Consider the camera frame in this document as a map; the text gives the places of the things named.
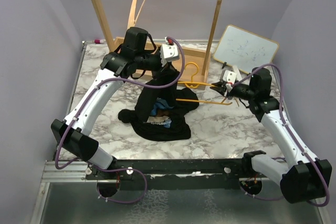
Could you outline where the yellow plastic hanger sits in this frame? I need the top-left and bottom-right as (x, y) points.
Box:
(175, 62), (241, 107)

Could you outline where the black printed t shirt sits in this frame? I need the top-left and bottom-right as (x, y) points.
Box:
(118, 68), (201, 142)

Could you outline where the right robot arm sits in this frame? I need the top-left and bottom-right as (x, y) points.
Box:
(212, 65), (332, 207)

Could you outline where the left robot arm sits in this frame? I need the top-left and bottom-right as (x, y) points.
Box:
(51, 27), (185, 179)

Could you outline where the white board eraser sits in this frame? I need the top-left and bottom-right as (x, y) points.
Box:
(232, 65), (242, 81)

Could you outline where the wooden clothes rack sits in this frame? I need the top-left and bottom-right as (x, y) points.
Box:
(81, 0), (229, 84)

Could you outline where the small whiteboard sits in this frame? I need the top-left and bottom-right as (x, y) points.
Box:
(213, 25), (279, 73)

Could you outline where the pink capped marker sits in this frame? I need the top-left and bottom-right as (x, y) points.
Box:
(94, 39), (106, 44)

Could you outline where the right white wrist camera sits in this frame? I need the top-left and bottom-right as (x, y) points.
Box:
(219, 70), (237, 88)

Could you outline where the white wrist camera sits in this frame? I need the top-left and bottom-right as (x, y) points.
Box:
(219, 70), (237, 88)
(160, 44), (180, 64)

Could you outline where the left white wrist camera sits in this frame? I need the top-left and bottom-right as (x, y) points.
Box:
(160, 44), (180, 64)

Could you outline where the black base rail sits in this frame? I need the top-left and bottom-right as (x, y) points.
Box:
(86, 152), (274, 191)

